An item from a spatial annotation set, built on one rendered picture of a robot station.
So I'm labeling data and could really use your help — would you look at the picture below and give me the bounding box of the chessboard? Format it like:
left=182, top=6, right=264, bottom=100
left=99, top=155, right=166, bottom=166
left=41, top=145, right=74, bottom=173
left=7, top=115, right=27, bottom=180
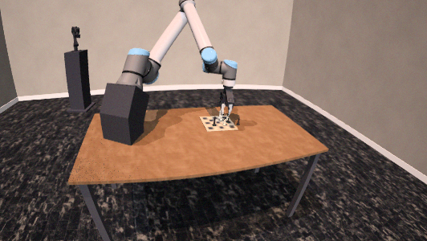
left=200, top=116, right=238, bottom=132

